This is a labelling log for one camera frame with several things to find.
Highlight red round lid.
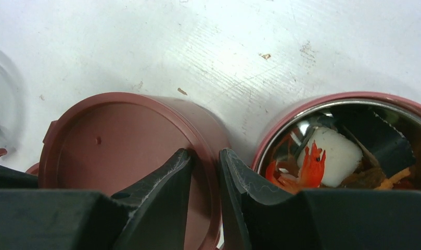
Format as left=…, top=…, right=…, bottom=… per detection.
left=37, top=92, right=225, bottom=250

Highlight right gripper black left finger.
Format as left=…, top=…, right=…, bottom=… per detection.
left=0, top=148, right=193, bottom=249

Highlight white rice ball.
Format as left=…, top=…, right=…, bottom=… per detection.
left=297, top=126, right=363, bottom=188

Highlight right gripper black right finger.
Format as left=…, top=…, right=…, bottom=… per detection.
left=219, top=148, right=421, bottom=249

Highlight orange food pieces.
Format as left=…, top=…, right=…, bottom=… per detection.
left=265, top=142, right=413, bottom=194

